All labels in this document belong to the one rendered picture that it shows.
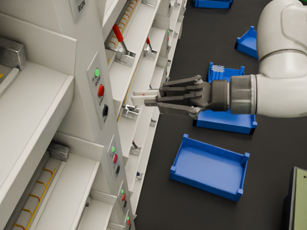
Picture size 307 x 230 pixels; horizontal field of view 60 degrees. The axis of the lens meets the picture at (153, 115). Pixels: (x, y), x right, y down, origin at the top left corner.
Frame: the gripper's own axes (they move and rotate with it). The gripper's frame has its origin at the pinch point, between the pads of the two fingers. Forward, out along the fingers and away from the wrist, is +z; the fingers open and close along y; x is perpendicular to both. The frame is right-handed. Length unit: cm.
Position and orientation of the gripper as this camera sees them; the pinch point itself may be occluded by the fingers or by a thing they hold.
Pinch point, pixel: (145, 97)
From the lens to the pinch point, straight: 68.0
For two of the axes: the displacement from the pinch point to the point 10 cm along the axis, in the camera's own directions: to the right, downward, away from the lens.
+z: -9.5, 0.1, 3.0
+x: -2.3, -6.6, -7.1
